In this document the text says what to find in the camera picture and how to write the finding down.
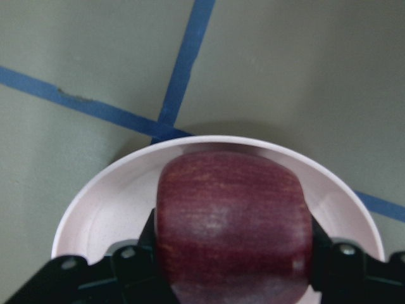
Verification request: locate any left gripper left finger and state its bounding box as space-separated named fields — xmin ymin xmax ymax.
xmin=7 ymin=213 xmax=177 ymax=303

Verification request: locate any red apple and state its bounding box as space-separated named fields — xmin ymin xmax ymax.
xmin=155 ymin=151 xmax=313 ymax=303

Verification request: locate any pink plate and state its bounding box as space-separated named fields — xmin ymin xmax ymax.
xmin=51 ymin=135 xmax=386 ymax=304

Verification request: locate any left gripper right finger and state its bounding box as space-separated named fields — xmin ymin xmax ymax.
xmin=309 ymin=217 xmax=404 ymax=303

